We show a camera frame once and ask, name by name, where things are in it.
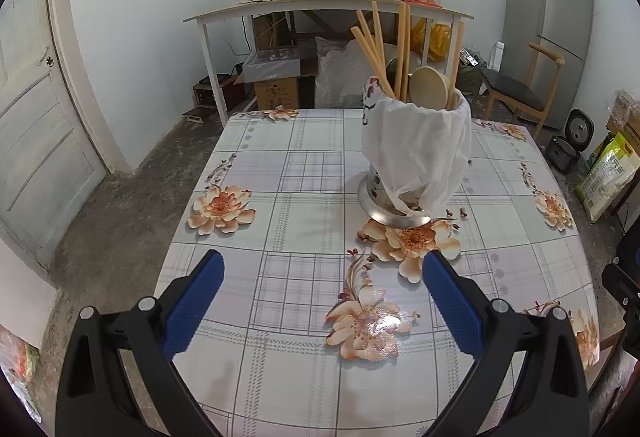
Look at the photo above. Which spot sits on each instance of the cardboard box under desk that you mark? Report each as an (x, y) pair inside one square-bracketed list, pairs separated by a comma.
[(277, 92)]

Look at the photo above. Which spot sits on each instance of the silver refrigerator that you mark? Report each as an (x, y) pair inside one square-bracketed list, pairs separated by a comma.
[(545, 7)]

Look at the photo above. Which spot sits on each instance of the white upright bottle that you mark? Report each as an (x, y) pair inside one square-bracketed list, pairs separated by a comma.
[(497, 56)]

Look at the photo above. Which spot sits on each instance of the metal spoon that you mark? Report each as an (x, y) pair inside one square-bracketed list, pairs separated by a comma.
[(392, 67)]

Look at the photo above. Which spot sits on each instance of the dark green bag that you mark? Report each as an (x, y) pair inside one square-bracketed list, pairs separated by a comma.
[(472, 77)]

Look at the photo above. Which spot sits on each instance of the wooden chair with dark seat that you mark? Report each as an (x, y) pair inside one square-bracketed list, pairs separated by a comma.
[(515, 92)]

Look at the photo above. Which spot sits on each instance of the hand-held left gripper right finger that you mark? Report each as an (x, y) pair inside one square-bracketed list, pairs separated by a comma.
[(452, 302)]

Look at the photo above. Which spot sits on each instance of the bunch of wooden chopsticks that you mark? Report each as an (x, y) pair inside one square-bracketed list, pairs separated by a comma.
[(402, 47)]

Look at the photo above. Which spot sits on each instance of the black rice cooker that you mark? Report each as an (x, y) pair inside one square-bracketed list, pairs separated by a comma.
[(562, 154)]

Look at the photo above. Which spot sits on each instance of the dark wooden crate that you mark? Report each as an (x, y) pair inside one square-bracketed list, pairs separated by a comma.
[(227, 92)]

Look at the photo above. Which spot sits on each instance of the floral plastic tablecloth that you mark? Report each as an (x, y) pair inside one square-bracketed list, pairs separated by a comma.
[(300, 217)]

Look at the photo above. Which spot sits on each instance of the clear crumpled plastic bag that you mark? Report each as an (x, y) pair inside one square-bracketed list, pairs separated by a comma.
[(622, 102)]

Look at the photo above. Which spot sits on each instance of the grey flat box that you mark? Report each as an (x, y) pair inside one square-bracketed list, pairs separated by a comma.
[(272, 62)]

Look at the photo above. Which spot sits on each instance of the colourful plastic bag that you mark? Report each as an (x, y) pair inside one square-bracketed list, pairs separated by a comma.
[(17, 367)]

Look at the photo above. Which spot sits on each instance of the yellow green rice bag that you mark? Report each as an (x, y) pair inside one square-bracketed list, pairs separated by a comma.
[(605, 177)]

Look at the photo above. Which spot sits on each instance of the yellow plastic bag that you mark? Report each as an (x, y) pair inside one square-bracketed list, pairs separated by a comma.
[(440, 42)]

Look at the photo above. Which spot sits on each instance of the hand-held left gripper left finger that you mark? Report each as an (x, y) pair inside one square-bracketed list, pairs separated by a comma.
[(195, 302)]

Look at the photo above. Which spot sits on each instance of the white panel door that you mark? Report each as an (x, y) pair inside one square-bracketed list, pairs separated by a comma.
[(45, 142)]

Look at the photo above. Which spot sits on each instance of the wooden desk with white legs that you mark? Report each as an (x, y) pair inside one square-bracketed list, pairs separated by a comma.
[(300, 6)]

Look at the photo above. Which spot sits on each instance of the large cardboard box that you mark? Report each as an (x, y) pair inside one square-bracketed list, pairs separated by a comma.
[(622, 127)]

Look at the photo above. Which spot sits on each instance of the white plastic bag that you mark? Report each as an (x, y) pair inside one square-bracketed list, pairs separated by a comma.
[(420, 142)]

